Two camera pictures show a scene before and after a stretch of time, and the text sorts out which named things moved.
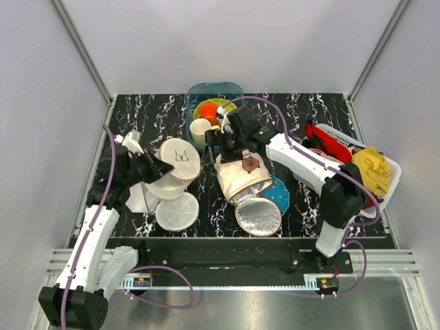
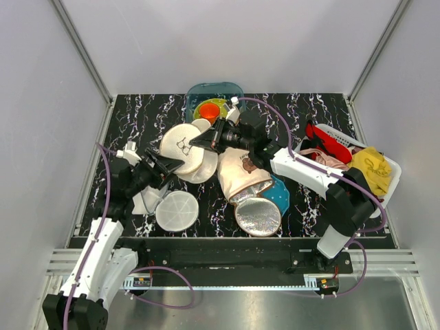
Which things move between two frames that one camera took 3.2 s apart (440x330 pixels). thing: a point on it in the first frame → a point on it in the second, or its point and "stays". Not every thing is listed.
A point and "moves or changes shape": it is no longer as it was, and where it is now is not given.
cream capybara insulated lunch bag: (242, 183) stays
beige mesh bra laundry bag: (185, 157) moves or changes shape
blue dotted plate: (278, 193) stays
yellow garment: (375, 172) stays
